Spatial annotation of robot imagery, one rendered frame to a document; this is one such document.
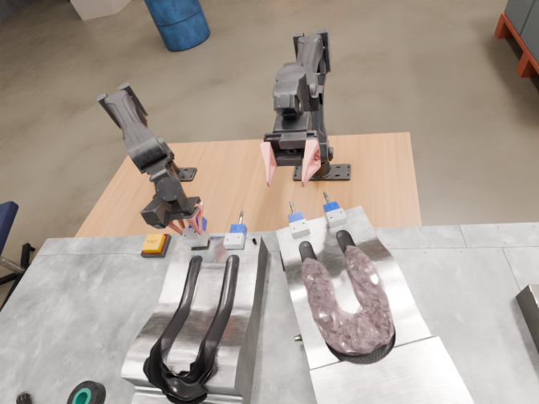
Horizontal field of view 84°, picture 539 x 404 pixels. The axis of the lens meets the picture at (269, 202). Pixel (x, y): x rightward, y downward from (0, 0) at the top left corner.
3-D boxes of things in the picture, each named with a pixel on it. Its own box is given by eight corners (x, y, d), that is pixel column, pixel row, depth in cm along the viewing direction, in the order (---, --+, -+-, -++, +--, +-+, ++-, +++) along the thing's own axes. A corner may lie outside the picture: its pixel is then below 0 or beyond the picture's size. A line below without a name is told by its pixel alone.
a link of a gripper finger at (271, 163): (292, 171, 50) (298, 132, 55) (251, 171, 52) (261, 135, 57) (297, 195, 55) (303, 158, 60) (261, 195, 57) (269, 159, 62)
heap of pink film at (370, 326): (296, 260, 80) (291, 246, 74) (360, 242, 80) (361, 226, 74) (326, 367, 64) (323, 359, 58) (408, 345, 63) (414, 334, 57)
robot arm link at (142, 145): (162, 140, 68) (122, 73, 82) (125, 159, 66) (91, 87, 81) (182, 171, 78) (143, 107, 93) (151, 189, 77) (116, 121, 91)
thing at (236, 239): (237, 216, 94) (232, 205, 90) (253, 216, 93) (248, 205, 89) (229, 253, 86) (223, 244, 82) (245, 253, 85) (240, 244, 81)
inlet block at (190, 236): (200, 207, 93) (189, 198, 88) (213, 205, 91) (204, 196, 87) (192, 247, 87) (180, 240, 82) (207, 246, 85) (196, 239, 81)
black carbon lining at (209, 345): (193, 258, 87) (179, 241, 80) (246, 257, 83) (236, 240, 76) (153, 401, 66) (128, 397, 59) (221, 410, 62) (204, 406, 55)
